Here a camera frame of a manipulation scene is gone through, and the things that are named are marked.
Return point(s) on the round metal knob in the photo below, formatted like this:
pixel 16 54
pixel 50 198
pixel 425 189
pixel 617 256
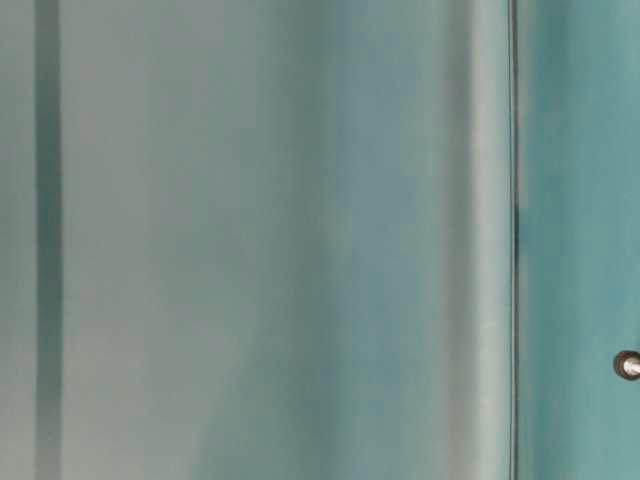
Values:
pixel 626 364

